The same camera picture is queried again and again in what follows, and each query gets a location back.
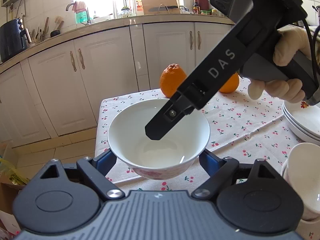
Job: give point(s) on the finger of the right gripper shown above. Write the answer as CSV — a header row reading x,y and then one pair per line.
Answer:
x,y
168,116

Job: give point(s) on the small white bowl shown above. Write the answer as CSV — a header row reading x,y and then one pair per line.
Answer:
x,y
301,171

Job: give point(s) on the cardboard box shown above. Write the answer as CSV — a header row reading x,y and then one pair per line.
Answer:
x,y
9,225

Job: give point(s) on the white kitchen cabinets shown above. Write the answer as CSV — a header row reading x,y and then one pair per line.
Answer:
x,y
55,88

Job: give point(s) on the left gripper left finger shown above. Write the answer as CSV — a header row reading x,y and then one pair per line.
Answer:
x,y
93,173

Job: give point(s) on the wooden cutting board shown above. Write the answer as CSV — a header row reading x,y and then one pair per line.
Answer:
x,y
152,7

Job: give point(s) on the green dish soap bottle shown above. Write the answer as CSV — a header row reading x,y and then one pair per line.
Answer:
x,y
81,15

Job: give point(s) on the white plate with fruit print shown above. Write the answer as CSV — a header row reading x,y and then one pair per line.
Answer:
x,y
303,120

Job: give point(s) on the black air fryer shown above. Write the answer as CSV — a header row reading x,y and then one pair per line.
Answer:
x,y
14,38

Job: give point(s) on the orange without leaves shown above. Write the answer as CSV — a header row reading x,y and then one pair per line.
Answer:
x,y
171,78

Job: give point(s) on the white bowl pink flowers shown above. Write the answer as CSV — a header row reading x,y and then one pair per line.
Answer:
x,y
152,149

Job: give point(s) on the yellow plastic bag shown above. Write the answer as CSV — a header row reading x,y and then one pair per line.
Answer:
x,y
9,172

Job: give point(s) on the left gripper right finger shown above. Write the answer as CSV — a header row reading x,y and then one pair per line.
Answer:
x,y
220,172

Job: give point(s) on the orange with green leaves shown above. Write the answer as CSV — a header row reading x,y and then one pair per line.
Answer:
x,y
231,85

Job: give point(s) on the right hand beige glove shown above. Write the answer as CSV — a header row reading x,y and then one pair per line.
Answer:
x,y
292,40

